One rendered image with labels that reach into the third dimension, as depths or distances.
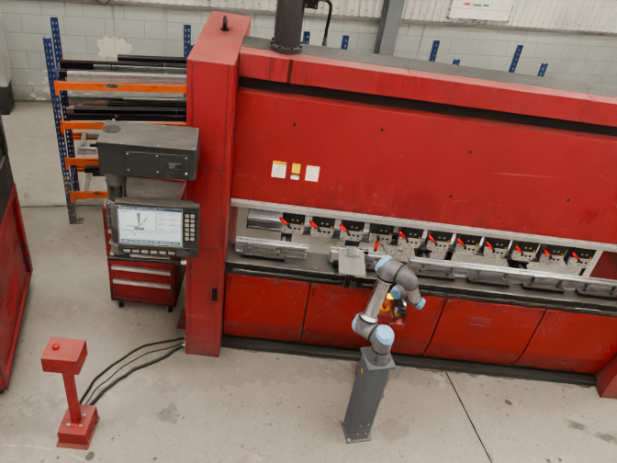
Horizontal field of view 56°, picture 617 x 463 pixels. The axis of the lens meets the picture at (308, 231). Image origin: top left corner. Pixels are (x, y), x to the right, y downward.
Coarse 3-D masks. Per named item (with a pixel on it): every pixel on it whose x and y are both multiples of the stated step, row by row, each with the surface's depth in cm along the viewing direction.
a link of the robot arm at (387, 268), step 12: (384, 264) 334; (396, 264) 332; (384, 276) 334; (396, 276) 330; (384, 288) 338; (372, 300) 343; (360, 312) 352; (372, 312) 345; (360, 324) 349; (372, 324) 347
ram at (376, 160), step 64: (256, 128) 346; (320, 128) 345; (384, 128) 344; (448, 128) 343; (512, 128) 342; (256, 192) 374; (320, 192) 372; (384, 192) 371; (448, 192) 370; (512, 192) 369; (576, 192) 368
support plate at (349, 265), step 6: (342, 252) 399; (360, 252) 402; (342, 258) 394; (348, 258) 394; (354, 258) 395; (360, 258) 396; (342, 264) 389; (348, 264) 390; (354, 264) 391; (360, 264) 391; (342, 270) 384; (348, 270) 384; (354, 270) 385; (360, 270) 386; (360, 276) 382
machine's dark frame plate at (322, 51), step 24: (264, 48) 327; (312, 48) 337; (432, 72) 331; (456, 72) 337; (480, 72) 342; (504, 72) 347; (336, 96) 342; (360, 96) 341; (384, 96) 341; (504, 120) 348; (528, 120) 348; (552, 120) 348
